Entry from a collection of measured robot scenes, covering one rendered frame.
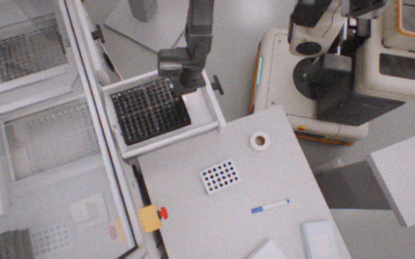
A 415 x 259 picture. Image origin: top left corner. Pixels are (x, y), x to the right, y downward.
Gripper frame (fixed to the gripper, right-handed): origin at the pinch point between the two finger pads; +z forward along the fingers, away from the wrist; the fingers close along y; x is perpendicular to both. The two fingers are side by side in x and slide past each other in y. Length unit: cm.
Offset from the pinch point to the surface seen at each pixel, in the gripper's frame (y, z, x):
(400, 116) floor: 156, 57, -33
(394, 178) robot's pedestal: 64, -1, -53
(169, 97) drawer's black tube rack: -4.5, 2.2, 0.2
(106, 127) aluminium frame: -26.5, -2.7, -5.6
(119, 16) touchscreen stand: 7, 90, 101
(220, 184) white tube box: 4.7, 13.0, -32.3
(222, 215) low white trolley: 1.7, 13.7, -42.4
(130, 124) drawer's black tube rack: -18.9, 4.8, -4.5
